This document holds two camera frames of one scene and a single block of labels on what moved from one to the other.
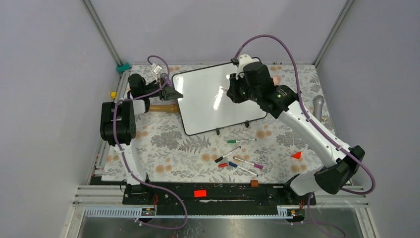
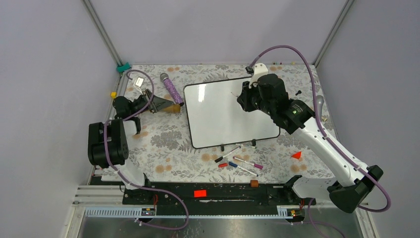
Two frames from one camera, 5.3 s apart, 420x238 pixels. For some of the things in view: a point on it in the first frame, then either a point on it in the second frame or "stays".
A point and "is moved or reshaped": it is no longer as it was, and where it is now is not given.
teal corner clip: x=121 y=69 stays
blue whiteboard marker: x=236 y=165 stays
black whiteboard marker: x=222 y=157 stays
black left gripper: x=167 y=93 to x=157 y=103
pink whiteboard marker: x=259 y=166 stays
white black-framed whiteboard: x=205 y=106 is moved or reshaped
